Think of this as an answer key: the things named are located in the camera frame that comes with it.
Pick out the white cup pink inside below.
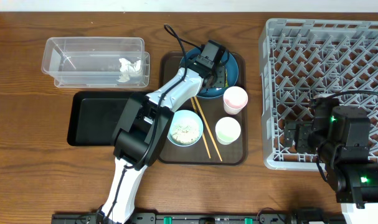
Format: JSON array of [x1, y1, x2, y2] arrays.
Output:
[[223, 86, 248, 115]]

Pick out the white cup green inside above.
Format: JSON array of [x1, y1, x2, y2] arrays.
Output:
[[215, 117, 241, 145]]

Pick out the light blue bowl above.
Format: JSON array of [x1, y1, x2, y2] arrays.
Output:
[[167, 110, 204, 147]]

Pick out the rice leftovers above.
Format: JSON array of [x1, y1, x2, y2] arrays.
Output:
[[170, 123, 200, 146]]

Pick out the white tissue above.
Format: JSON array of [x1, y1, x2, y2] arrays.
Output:
[[118, 58, 142, 83]]

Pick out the green orange snack wrapper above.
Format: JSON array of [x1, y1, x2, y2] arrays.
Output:
[[225, 69, 229, 88]]

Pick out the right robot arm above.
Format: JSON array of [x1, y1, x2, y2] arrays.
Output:
[[283, 106, 378, 223]]

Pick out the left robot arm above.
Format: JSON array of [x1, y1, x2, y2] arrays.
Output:
[[97, 55, 228, 223]]

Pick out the grey dishwasher rack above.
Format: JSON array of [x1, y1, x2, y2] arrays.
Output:
[[259, 18, 378, 171]]

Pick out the black food waste tray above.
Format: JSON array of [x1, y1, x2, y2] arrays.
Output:
[[67, 91, 133, 146]]

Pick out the clear plastic waste bin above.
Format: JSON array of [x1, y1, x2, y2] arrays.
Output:
[[41, 37, 150, 88]]

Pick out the dark blue plate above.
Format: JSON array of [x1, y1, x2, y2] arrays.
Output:
[[179, 48, 239, 98]]

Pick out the wooden chopstick right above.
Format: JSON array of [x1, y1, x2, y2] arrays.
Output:
[[194, 96, 223, 162]]

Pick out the wooden chopstick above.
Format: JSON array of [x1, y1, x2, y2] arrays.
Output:
[[194, 96, 223, 162], [191, 98, 211, 159]]

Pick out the wooden chopstick left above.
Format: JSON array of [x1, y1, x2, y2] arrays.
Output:
[[191, 98, 211, 159]]

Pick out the brown serving tray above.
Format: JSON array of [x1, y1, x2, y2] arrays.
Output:
[[158, 52, 248, 166]]

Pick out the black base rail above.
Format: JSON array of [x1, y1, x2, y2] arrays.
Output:
[[51, 213, 346, 224]]

